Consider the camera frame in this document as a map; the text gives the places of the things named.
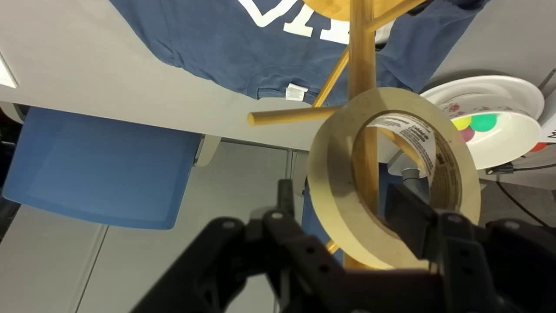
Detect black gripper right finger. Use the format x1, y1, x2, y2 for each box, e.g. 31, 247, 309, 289
385, 185, 556, 313

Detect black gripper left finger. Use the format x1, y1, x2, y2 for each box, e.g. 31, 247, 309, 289
131, 179, 347, 313

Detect beige masking tape roll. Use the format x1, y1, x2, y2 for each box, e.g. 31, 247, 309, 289
305, 87, 482, 272

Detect wooden peg rack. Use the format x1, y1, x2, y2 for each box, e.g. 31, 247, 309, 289
248, 0, 425, 270

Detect stacked white plates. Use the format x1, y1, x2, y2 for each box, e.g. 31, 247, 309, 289
422, 75, 543, 171

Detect blue office chair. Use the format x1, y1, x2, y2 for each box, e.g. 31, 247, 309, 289
1, 108, 201, 230

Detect blue printed t-shirt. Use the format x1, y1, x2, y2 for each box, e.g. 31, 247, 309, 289
109, 0, 488, 103

